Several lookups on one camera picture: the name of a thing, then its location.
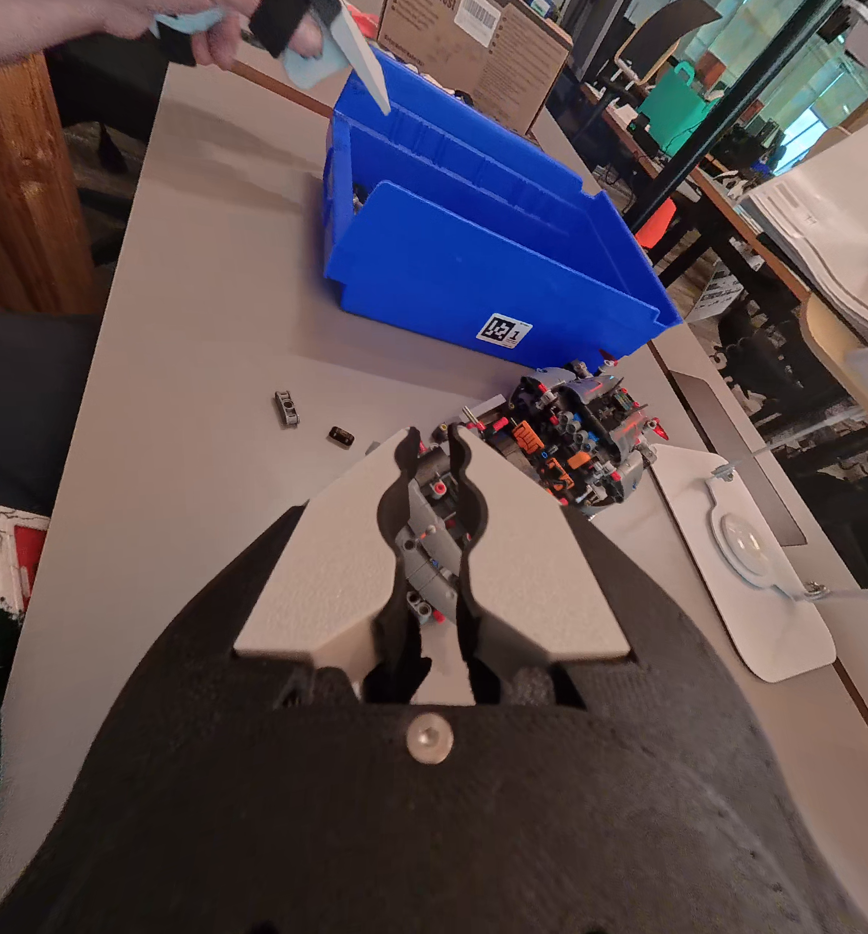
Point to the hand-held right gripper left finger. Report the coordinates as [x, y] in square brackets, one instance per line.
[317, 584]

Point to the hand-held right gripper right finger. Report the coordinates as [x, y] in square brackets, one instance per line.
[543, 584]

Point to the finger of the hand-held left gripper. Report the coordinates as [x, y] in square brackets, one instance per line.
[357, 51]

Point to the grey lego sub-assembly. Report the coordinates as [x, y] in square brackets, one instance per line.
[423, 522]

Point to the lego car model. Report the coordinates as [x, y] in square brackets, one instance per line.
[587, 430]

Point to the blue plastic bin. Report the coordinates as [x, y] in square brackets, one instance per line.
[478, 270]

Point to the person's left forearm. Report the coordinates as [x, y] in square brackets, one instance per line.
[25, 36]

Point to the small black lego piece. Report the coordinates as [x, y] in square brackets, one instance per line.
[340, 436]

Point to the grey lego beam with holes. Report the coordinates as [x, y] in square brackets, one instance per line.
[286, 410]

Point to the lego instruction booklet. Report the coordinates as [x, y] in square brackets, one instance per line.
[828, 219]

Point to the person's left hand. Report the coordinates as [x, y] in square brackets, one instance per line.
[127, 14]

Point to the brown cardboard box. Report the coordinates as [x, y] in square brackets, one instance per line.
[507, 73]

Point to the white book stand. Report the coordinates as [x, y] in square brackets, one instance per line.
[770, 627]

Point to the green plastic case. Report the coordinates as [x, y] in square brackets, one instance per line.
[678, 109]

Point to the printed paper sheet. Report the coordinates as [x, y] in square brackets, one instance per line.
[718, 292]

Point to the red chair seat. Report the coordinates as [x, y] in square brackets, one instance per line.
[656, 230]

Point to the person's dark trousers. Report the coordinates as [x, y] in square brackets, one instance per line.
[18, 401]

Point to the black metal pole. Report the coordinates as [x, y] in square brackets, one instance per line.
[733, 109]

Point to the wooden desk with black legs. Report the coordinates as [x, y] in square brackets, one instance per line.
[755, 233]

